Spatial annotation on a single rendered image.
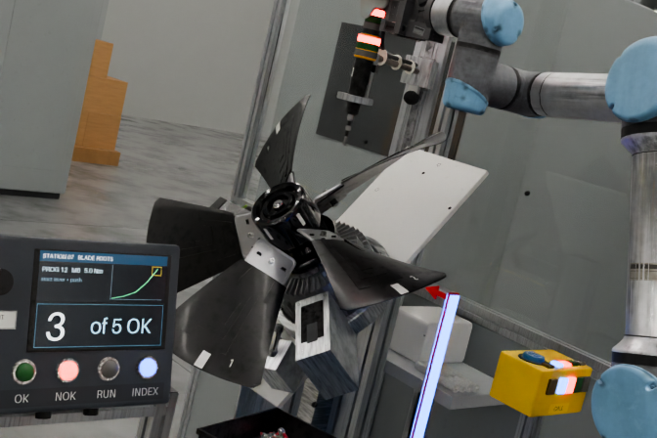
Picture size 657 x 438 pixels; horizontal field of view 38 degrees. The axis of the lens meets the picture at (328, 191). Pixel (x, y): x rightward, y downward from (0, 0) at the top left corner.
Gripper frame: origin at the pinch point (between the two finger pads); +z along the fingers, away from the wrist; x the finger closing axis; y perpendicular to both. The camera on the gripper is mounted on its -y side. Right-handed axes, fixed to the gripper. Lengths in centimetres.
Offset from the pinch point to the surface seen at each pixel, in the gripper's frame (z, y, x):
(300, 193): 3.2, 40.4, -2.9
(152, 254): -43, 42, -61
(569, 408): -44, 67, 33
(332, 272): -17, 50, -8
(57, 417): -40, 63, -68
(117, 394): -47, 58, -64
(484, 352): 6, 76, 71
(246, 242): 15, 54, -4
